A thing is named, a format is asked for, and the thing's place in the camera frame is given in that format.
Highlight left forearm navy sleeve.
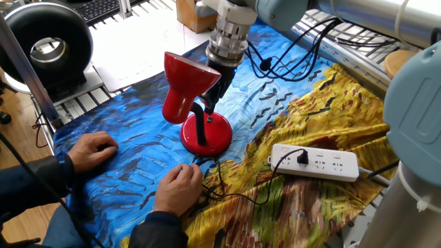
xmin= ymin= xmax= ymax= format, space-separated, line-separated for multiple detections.
xmin=0 ymin=154 xmax=76 ymax=217

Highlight white paper sheet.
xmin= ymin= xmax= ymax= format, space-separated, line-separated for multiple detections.
xmin=90 ymin=8 xmax=212 ymax=94

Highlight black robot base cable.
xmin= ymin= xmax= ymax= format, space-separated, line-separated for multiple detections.
xmin=366 ymin=159 xmax=401 ymax=189

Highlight right forearm navy sleeve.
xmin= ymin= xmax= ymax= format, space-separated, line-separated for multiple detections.
xmin=127 ymin=210 xmax=189 ymax=248

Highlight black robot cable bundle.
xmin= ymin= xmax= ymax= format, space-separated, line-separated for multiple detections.
xmin=245 ymin=18 xmax=400 ymax=84

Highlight white power strip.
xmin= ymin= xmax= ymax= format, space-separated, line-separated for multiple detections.
xmin=267 ymin=143 xmax=360 ymax=183

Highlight black keyboard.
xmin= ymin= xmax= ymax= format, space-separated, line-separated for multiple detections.
xmin=67 ymin=0 xmax=145 ymax=25

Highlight grey power strip cable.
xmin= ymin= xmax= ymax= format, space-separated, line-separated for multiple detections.
xmin=358 ymin=166 xmax=393 ymax=186

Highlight black lamp power cable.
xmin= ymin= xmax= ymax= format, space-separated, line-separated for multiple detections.
xmin=192 ymin=147 xmax=310 ymax=207

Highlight person left hand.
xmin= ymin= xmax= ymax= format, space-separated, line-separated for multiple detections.
xmin=66 ymin=130 xmax=120 ymax=174

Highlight person right hand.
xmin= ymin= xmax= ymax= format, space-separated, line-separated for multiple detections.
xmin=152 ymin=163 xmax=205 ymax=218

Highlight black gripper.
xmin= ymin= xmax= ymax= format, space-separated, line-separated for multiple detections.
xmin=200 ymin=57 xmax=238 ymax=116

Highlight blue yellow painted cloth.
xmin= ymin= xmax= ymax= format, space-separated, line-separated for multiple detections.
xmin=53 ymin=19 xmax=401 ymax=248

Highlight red desk lamp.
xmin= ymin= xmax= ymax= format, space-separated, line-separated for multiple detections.
xmin=161 ymin=51 xmax=234 ymax=158

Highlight round wooden stand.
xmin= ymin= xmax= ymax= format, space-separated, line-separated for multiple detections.
xmin=383 ymin=49 xmax=420 ymax=80

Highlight person leg blue jeans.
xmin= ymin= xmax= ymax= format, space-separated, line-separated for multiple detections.
xmin=41 ymin=205 xmax=89 ymax=248

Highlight thin dark hanging wire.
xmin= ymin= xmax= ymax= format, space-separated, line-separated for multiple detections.
xmin=32 ymin=112 xmax=50 ymax=149

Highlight grey metal pole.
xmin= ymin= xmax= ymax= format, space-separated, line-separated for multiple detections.
xmin=0 ymin=13 xmax=65 ymax=130

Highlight silver aluminium profile post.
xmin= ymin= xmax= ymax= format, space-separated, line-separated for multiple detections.
xmin=118 ymin=0 xmax=134 ymax=20

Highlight brown cardboard box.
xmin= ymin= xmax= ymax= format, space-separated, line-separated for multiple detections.
xmin=175 ymin=0 xmax=218 ymax=34

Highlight black floor cable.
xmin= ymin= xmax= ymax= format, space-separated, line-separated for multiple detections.
xmin=0 ymin=132 xmax=106 ymax=248

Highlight silver robot mounting plate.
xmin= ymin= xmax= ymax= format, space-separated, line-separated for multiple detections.
xmin=339 ymin=213 xmax=375 ymax=248

